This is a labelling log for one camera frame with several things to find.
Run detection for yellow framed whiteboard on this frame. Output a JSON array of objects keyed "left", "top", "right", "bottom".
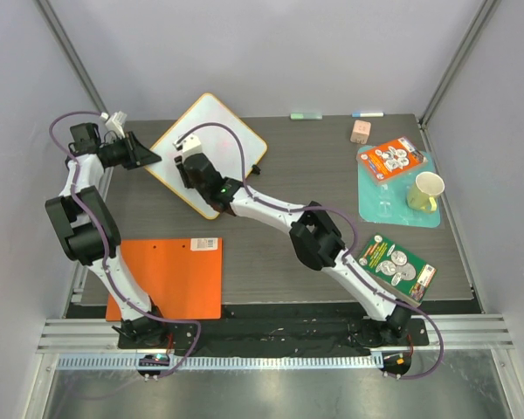
[{"left": 146, "top": 93, "right": 268, "bottom": 220}]

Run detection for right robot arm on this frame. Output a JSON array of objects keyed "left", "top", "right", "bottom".
[{"left": 175, "top": 153, "right": 412, "bottom": 345}]

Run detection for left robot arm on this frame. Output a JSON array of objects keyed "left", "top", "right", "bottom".
[{"left": 45, "top": 122, "right": 169, "bottom": 348}]

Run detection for orange plastic board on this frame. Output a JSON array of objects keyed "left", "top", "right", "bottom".
[{"left": 120, "top": 237, "right": 223, "bottom": 320}]

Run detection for green marker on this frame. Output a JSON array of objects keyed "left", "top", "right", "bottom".
[{"left": 289, "top": 113, "right": 323, "bottom": 120}]

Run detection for pink cube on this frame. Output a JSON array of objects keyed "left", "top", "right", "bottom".
[{"left": 350, "top": 120, "right": 371, "bottom": 144}]

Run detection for blue white marker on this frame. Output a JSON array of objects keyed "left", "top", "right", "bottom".
[{"left": 351, "top": 112, "right": 384, "bottom": 118}]

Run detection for teal silicone mat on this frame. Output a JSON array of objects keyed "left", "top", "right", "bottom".
[{"left": 357, "top": 151, "right": 441, "bottom": 229}]

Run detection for orange toy box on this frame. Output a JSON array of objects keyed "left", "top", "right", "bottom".
[{"left": 356, "top": 136, "right": 429, "bottom": 184}]

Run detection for yellow-green paper cup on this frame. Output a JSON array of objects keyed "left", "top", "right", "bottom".
[{"left": 406, "top": 171, "right": 445, "bottom": 214}]

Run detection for green packaged book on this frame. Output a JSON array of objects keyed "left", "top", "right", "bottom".
[{"left": 357, "top": 233, "right": 438, "bottom": 307}]

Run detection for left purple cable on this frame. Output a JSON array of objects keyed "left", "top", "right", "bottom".
[{"left": 48, "top": 110, "right": 201, "bottom": 380}]

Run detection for purple cable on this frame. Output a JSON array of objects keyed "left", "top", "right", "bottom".
[
  {"left": 48, "top": 110, "right": 201, "bottom": 380},
  {"left": 176, "top": 122, "right": 445, "bottom": 380}
]

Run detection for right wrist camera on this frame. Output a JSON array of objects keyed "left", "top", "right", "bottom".
[{"left": 173, "top": 134, "right": 203, "bottom": 159}]

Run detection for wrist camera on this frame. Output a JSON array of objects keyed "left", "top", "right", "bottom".
[
  {"left": 173, "top": 134, "right": 203, "bottom": 159},
  {"left": 100, "top": 111, "right": 128, "bottom": 138}
]

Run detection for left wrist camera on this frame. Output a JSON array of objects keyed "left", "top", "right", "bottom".
[{"left": 100, "top": 111, "right": 128, "bottom": 138}]

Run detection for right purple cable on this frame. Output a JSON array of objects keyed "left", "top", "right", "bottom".
[{"left": 176, "top": 122, "right": 445, "bottom": 380}]

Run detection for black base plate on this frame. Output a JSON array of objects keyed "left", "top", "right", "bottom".
[{"left": 65, "top": 303, "right": 429, "bottom": 350}]

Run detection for white slotted cable duct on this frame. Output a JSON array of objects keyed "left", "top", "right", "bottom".
[{"left": 57, "top": 353, "right": 383, "bottom": 372}]

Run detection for aluminium frame rail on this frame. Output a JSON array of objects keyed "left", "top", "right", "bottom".
[{"left": 423, "top": 314, "right": 515, "bottom": 350}]

